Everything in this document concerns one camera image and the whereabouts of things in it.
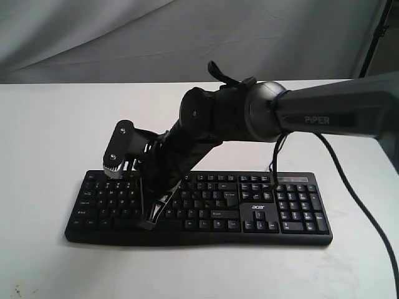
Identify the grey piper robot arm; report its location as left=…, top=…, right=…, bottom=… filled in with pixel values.
left=138, top=62, right=398, bottom=230

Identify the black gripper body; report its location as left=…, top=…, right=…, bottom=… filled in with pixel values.
left=138, top=121, right=222, bottom=199

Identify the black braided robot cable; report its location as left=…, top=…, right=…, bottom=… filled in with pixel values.
left=271, top=132, right=399, bottom=281

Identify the black acer keyboard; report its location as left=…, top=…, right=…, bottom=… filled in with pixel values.
left=65, top=170, right=333, bottom=247

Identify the black backdrop stand pole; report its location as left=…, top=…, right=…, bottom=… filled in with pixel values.
left=358, top=0, right=393, bottom=78

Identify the white backdrop cloth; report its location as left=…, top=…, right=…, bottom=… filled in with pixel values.
left=1, top=1, right=381, bottom=83

